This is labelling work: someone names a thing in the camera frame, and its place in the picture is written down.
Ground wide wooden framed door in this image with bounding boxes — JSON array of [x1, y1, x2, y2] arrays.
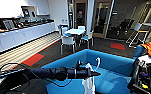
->
[[91, 0, 113, 39]]

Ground white shirt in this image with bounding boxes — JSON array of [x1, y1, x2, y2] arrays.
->
[[81, 62, 98, 94]]

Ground white wall cabinets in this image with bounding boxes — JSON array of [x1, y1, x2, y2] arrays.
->
[[0, 0, 52, 20]]

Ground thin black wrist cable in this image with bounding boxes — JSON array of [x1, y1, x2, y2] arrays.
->
[[52, 77, 76, 89]]

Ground white cloth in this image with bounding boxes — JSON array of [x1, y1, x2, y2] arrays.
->
[[134, 53, 151, 67]]

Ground black microwave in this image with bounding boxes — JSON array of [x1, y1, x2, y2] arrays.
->
[[0, 17, 16, 32]]

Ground black wall appliance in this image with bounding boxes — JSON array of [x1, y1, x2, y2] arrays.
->
[[20, 5, 38, 20]]

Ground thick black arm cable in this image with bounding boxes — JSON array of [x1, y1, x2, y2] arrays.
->
[[0, 62, 36, 94]]

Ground white dining table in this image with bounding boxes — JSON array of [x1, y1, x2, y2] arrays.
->
[[63, 27, 87, 43]]

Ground white chair teal seat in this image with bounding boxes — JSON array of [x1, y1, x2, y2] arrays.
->
[[79, 30, 95, 50]]

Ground white high stool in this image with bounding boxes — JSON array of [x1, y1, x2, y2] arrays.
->
[[124, 22, 145, 48]]

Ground blue sofa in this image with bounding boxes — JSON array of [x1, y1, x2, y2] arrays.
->
[[40, 44, 151, 94]]

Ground white kitchen counter cabinets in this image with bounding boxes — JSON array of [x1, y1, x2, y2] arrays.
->
[[0, 21, 57, 58]]

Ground narrow wooden framed door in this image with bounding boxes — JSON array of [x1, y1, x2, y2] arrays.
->
[[72, 0, 90, 31]]

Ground black cart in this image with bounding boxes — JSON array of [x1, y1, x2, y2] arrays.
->
[[126, 58, 151, 94]]

